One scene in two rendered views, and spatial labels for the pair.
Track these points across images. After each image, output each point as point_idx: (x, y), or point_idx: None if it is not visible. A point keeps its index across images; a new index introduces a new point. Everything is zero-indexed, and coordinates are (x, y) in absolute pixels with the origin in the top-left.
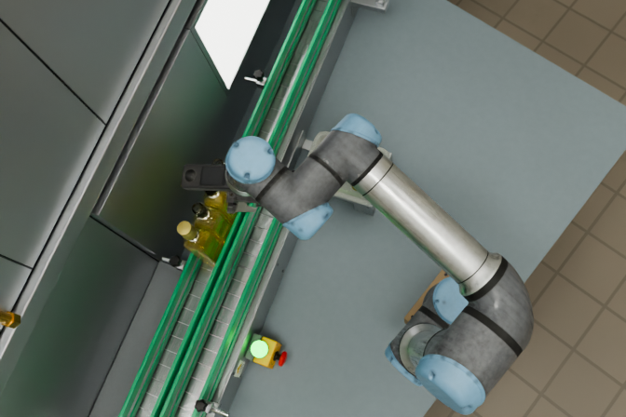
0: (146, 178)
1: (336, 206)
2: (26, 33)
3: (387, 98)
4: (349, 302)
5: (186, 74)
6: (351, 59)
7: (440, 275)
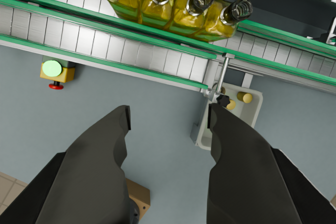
0: None
1: (196, 107)
2: None
3: (284, 134)
4: None
5: None
6: (319, 102)
7: (143, 204)
